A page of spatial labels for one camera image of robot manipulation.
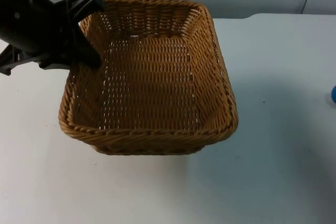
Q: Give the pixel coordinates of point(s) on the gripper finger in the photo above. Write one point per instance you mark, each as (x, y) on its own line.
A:
(85, 53)
(56, 63)

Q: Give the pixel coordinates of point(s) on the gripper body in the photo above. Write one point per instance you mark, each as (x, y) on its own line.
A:
(29, 24)

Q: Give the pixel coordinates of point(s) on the light brown wicker basket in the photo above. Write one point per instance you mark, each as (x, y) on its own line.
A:
(157, 82)

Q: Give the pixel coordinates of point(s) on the blue ball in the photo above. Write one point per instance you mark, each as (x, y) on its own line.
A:
(334, 95)

